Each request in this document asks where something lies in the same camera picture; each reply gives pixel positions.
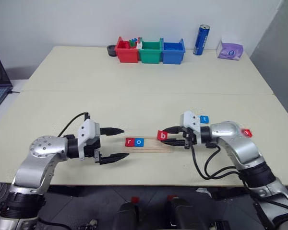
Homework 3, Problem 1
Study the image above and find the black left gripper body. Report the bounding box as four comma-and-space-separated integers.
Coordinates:
83, 122, 102, 159

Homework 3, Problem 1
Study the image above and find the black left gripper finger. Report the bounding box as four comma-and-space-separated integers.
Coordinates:
94, 149, 130, 166
100, 127, 125, 137

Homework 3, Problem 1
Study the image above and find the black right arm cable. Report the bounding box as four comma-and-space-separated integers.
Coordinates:
191, 143, 242, 181

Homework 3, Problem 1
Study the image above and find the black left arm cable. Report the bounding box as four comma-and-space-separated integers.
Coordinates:
57, 111, 91, 138

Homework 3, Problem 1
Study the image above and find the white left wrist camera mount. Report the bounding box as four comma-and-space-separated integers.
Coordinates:
77, 118, 101, 160

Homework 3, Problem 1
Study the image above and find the purple tissue pack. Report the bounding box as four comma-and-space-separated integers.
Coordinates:
216, 37, 244, 60

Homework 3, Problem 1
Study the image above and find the wooden letter tray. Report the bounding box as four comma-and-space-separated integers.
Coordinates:
124, 136, 173, 154

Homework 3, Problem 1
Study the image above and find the red plastic bin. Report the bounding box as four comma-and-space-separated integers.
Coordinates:
115, 36, 139, 64

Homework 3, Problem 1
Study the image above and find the black round holder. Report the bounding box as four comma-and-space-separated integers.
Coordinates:
107, 44, 117, 58

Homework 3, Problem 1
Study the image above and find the red letter b block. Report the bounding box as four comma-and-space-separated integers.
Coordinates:
156, 129, 169, 141

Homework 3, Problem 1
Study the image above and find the dark rounded shape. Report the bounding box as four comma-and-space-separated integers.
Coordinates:
112, 196, 140, 230
166, 195, 207, 230

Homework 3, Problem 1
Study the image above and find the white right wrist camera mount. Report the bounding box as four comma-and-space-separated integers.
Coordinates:
180, 110, 202, 135

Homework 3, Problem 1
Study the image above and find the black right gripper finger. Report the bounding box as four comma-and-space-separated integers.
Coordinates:
162, 138, 187, 148
163, 125, 184, 135

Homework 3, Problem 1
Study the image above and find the green plastic bin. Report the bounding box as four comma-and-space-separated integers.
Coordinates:
137, 37, 164, 65

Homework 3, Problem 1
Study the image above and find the blue drink can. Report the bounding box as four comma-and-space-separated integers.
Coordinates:
193, 23, 211, 56

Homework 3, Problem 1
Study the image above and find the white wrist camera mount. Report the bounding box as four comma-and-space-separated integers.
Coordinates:
180, 110, 202, 135
77, 118, 101, 160

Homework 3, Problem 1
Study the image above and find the blue plastic bin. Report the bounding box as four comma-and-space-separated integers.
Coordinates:
162, 38, 186, 65

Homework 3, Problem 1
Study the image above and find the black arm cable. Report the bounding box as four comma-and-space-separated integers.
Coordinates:
57, 111, 91, 138
191, 143, 242, 181

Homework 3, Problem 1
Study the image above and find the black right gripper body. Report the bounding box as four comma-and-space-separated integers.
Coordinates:
181, 126, 198, 150

